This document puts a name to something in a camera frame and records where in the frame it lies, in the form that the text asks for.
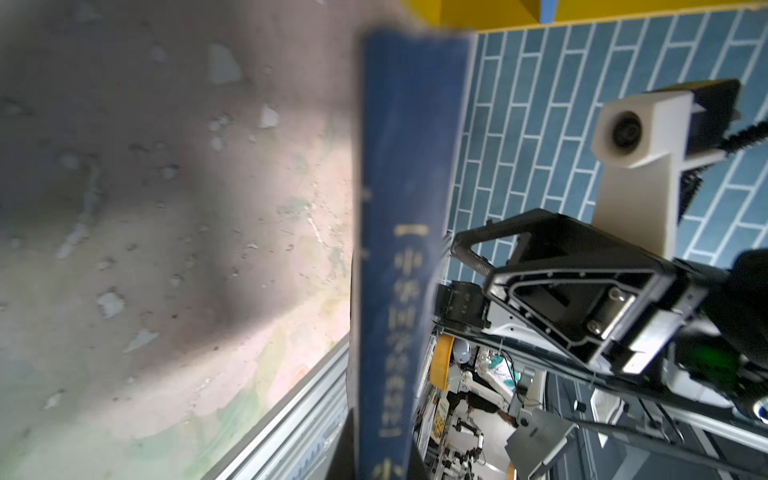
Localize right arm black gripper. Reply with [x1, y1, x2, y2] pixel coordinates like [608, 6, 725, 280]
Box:
[450, 208, 767, 384]

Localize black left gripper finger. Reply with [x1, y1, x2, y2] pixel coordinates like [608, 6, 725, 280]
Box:
[325, 410, 356, 480]

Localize blue book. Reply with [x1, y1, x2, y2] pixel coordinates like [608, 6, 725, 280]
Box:
[349, 26, 474, 479]

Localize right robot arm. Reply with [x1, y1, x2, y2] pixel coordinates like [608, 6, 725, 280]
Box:
[450, 209, 767, 450]

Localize yellow wooden bookshelf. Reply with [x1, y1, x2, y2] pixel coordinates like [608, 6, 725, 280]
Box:
[402, 0, 767, 33]

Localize floral table mat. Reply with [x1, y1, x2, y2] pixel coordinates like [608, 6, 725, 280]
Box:
[1, 1, 400, 479]

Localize aluminium front rail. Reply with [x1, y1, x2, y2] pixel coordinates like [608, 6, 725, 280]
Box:
[204, 336, 349, 479]

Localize black corrugated cable right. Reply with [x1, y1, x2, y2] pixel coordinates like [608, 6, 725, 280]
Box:
[677, 119, 768, 220]

